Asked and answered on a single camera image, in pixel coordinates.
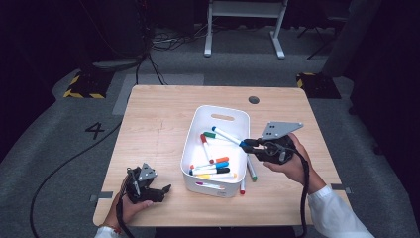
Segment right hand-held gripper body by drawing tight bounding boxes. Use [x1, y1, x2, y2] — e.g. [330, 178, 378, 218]
[261, 121, 304, 165]

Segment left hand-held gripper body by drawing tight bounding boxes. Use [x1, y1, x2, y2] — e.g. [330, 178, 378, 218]
[126, 162, 158, 204]

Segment white plastic storage bin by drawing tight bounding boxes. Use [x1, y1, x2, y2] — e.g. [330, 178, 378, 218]
[180, 104, 251, 198]

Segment dark blue marker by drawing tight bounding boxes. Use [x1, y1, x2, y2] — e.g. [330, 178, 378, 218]
[211, 126, 252, 149]

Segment orange marker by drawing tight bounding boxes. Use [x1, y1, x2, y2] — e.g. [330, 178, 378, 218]
[188, 156, 230, 171]

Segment light blue marker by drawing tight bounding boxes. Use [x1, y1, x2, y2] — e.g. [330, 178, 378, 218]
[190, 161, 230, 174]

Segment magenta marker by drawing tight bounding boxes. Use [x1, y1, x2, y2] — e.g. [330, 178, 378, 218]
[195, 180, 226, 190]

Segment black marker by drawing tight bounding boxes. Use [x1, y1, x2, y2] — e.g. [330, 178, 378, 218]
[191, 167, 231, 177]

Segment dark green marker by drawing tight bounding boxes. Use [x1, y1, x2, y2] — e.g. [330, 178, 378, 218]
[202, 131, 232, 143]

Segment rust brown marker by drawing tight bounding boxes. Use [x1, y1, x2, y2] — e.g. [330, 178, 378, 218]
[199, 133, 215, 166]

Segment person's left hand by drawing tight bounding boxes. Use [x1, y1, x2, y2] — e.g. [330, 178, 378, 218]
[105, 175, 155, 230]

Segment person's right hand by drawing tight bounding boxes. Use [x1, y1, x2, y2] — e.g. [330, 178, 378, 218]
[263, 133, 326, 196]

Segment light green marker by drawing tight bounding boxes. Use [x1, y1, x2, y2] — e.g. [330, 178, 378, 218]
[246, 154, 259, 183]

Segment grey floor tape strip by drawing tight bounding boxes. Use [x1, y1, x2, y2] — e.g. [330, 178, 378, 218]
[89, 190, 114, 202]
[330, 182, 352, 195]

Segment black yellow striped floor plate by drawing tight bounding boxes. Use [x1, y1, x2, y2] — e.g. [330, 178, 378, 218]
[62, 70, 115, 99]
[295, 72, 342, 100]

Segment black stand legs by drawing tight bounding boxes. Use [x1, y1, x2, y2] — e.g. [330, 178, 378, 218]
[296, 16, 338, 61]

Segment dark round stand base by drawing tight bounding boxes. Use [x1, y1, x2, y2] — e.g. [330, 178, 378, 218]
[92, 59, 147, 72]

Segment grey curtain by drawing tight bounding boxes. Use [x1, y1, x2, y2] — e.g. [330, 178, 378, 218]
[321, 0, 384, 78]

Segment orange bead bracelet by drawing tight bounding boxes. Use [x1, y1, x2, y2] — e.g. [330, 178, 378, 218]
[98, 223, 123, 234]

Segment bundle of black cables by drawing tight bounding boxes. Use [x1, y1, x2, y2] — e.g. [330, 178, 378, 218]
[133, 26, 212, 86]

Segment long black floor cable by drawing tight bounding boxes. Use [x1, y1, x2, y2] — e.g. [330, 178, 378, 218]
[29, 120, 124, 238]

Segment white metal table frame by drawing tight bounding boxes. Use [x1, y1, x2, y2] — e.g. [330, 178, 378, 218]
[203, 0, 289, 60]

